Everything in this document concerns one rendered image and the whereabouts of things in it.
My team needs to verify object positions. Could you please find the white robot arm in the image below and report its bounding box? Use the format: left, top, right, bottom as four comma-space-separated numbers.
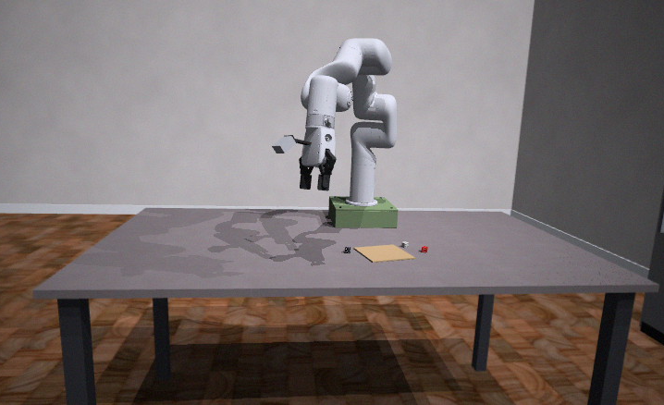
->
301, 39, 397, 206

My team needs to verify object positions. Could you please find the tan flat mat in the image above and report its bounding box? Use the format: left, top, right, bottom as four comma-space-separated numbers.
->
353, 245, 415, 263

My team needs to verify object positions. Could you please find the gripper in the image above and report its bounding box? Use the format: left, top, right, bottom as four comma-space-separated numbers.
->
299, 125, 337, 191

